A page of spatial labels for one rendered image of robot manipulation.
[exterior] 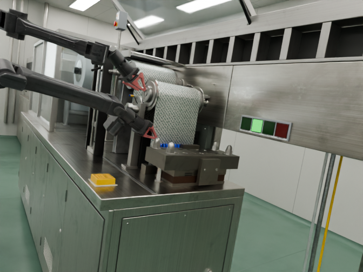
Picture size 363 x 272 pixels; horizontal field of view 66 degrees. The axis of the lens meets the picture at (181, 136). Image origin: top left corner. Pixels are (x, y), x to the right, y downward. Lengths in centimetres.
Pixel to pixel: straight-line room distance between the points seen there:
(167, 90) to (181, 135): 22
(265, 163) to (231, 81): 287
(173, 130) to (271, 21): 62
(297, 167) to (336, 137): 283
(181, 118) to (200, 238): 53
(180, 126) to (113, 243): 60
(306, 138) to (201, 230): 54
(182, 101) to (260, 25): 47
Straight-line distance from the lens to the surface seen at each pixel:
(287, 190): 395
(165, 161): 106
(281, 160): 398
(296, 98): 112
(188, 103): 132
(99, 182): 105
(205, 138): 145
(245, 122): 125
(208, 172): 118
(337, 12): 114
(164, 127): 126
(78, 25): 695
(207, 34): 158
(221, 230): 130
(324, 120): 106
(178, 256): 120
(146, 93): 126
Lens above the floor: 123
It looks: 7 degrees down
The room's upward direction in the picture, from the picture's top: 8 degrees clockwise
